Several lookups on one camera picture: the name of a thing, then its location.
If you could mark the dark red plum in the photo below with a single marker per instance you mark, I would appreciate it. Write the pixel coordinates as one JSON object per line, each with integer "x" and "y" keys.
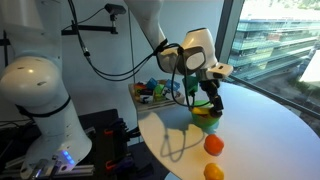
{"x": 216, "y": 114}

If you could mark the black and white toy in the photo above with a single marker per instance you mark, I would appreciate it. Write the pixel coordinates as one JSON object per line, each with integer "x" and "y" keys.
{"x": 146, "y": 98}

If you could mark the dark window frame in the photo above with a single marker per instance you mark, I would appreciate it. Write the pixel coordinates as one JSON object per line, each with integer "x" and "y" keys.
{"x": 230, "y": 30}

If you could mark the green bowl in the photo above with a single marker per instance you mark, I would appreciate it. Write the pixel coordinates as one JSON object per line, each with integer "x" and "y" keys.
{"x": 205, "y": 124}

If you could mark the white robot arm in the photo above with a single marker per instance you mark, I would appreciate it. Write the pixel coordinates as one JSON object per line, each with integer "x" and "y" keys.
{"x": 33, "y": 80}

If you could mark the white toy tray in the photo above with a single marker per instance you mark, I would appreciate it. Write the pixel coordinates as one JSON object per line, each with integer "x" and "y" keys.
{"x": 156, "y": 104}

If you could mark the yellow round toy fruit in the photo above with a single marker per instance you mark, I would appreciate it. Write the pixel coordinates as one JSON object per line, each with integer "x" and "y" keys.
{"x": 213, "y": 172}

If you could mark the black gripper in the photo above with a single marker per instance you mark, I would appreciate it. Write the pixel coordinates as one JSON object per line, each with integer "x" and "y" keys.
{"x": 210, "y": 88}

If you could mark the small yellow toy food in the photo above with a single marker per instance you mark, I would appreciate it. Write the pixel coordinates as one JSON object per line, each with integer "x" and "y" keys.
{"x": 200, "y": 110}

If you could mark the orange toy fruit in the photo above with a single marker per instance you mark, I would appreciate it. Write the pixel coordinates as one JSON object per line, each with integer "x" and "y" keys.
{"x": 213, "y": 145}

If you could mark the glass office building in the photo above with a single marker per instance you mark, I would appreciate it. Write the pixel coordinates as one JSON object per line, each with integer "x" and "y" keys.
{"x": 266, "y": 46}

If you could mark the black camera on mount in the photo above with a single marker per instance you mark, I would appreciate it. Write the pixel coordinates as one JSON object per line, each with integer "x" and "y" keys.
{"x": 115, "y": 9}

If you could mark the aluminium rail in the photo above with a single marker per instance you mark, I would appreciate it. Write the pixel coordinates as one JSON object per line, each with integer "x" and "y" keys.
{"x": 80, "y": 170}

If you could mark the green toy block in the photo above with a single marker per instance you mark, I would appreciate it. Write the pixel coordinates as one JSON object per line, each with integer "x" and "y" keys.
{"x": 190, "y": 85}

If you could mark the red orange toy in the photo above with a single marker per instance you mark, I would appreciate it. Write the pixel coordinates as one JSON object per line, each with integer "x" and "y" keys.
{"x": 140, "y": 89}

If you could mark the blue toy box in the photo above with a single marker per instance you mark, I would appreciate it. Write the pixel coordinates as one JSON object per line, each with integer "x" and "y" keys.
{"x": 173, "y": 85}
{"x": 152, "y": 83}

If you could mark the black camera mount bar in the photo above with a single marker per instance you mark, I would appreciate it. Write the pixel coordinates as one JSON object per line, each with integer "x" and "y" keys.
{"x": 88, "y": 29}

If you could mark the black equipment cart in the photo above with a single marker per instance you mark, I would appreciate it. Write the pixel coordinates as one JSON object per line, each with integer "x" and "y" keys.
{"x": 110, "y": 143}

